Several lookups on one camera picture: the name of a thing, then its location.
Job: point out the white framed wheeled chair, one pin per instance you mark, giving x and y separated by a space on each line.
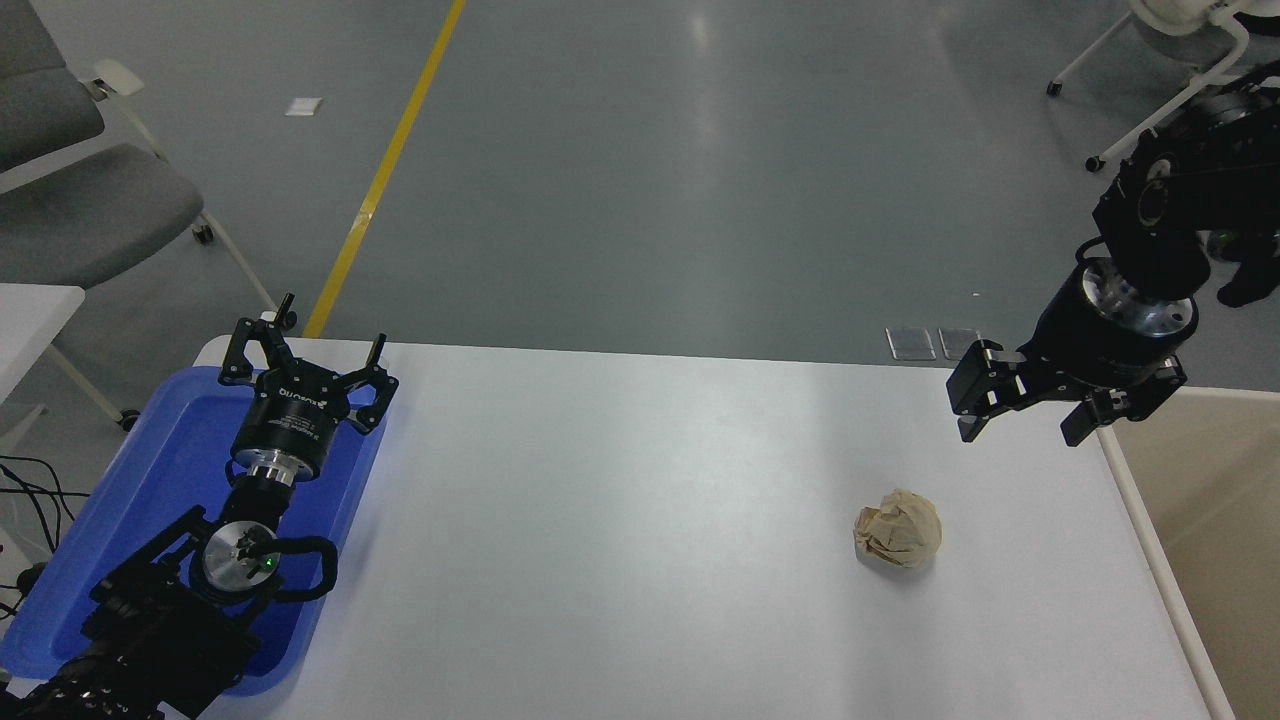
1190 20

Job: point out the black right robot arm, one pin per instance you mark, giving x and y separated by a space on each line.
1190 190

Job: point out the grey office chair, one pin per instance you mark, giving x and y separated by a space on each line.
90 215

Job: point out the small white side table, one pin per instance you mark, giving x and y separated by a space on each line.
30 320

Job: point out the tan paper ball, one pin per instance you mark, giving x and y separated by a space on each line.
898 530

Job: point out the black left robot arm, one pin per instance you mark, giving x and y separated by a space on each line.
150 640

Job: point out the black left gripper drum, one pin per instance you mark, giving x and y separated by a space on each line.
290 425

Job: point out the person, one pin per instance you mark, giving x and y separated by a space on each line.
1252 285

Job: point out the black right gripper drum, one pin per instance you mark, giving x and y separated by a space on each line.
1090 350

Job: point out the large pale bin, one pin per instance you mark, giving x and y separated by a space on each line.
1220 540

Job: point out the metal floor plate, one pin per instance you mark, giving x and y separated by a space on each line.
911 343
958 343

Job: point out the blue plastic tray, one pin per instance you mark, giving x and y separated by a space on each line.
150 470

